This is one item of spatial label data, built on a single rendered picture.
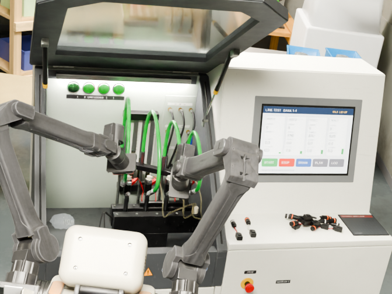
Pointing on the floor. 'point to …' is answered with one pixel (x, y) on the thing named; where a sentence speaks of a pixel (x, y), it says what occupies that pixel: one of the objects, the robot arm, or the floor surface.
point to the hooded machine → (340, 27)
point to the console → (358, 199)
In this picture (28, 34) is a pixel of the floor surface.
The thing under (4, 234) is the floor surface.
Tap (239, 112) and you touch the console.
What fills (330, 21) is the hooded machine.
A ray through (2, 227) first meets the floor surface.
